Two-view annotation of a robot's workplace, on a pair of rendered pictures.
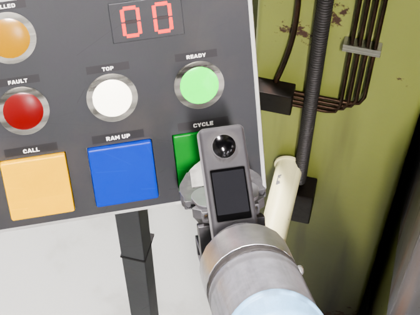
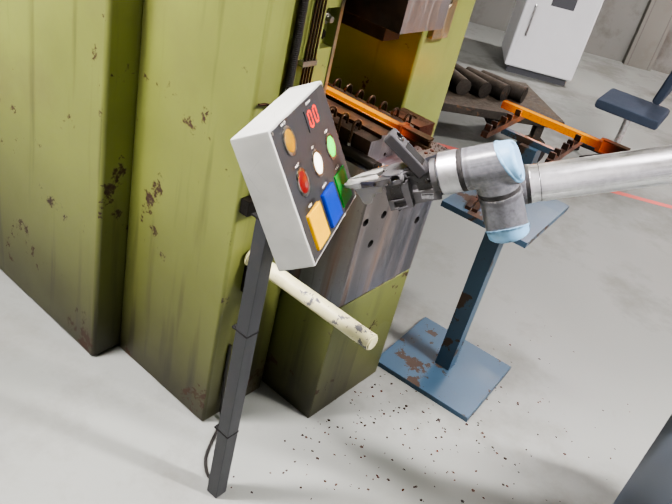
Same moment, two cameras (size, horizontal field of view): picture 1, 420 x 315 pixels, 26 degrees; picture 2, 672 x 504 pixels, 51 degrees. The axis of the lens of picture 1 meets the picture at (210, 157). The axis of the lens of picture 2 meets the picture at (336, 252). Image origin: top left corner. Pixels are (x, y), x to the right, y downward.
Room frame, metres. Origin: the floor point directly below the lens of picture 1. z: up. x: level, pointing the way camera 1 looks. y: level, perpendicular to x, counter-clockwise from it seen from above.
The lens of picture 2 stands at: (0.15, 1.33, 1.71)
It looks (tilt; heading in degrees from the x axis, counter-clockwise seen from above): 32 degrees down; 289
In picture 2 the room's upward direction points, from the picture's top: 14 degrees clockwise
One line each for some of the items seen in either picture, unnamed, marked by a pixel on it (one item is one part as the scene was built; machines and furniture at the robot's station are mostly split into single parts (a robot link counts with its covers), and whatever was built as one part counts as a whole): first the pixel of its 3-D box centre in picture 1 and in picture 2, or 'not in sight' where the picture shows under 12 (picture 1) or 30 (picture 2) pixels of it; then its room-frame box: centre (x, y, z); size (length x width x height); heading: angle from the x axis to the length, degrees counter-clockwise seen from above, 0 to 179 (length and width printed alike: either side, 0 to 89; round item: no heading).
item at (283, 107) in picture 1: (274, 96); (252, 204); (0.89, -0.10, 0.80); 0.06 x 0.03 x 0.04; 76
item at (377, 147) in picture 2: not in sight; (334, 113); (0.88, -0.49, 0.96); 0.42 x 0.20 x 0.09; 166
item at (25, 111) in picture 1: (23, 110); (303, 182); (0.63, 0.21, 1.09); 0.05 x 0.03 x 0.04; 76
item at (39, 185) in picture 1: (38, 185); (316, 226); (0.59, 0.20, 1.01); 0.07 x 0.05 x 0.07; 101
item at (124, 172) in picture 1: (123, 172); (330, 205); (0.60, 0.10, 1.01); 0.07 x 0.05 x 0.07; 101
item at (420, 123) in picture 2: not in sight; (408, 126); (0.69, -0.63, 0.95); 0.12 x 0.09 x 0.07; 166
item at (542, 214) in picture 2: not in sight; (507, 205); (0.35, -0.86, 0.72); 0.40 x 0.30 x 0.02; 81
